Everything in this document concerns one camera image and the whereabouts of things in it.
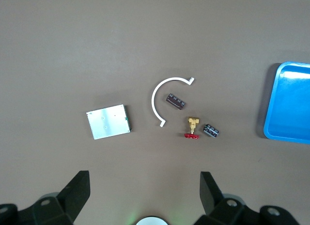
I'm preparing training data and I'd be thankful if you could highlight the white curved plastic bracket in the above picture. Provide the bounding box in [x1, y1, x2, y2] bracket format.
[151, 76, 195, 128]

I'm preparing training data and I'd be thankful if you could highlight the blue plastic tray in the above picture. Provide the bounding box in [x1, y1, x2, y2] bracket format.
[263, 61, 310, 145]

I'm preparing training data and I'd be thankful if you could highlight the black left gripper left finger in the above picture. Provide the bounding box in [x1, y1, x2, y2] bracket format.
[0, 171, 91, 225]

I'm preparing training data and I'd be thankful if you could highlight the silver metal module plate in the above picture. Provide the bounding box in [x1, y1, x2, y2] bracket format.
[86, 104, 133, 140]

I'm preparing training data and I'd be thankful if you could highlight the long brown electrolytic capacitor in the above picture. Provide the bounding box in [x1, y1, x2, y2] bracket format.
[165, 93, 186, 110]

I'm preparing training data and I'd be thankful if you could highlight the short black electrolytic capacitor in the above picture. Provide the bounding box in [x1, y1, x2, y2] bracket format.
[202, 123, 220, 138]

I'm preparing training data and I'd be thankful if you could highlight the brass valve with red handwheel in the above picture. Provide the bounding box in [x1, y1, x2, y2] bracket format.
[184, 116, 201, 140]

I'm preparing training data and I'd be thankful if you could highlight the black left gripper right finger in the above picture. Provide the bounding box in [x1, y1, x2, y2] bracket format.
[195, 171, 300, 225]

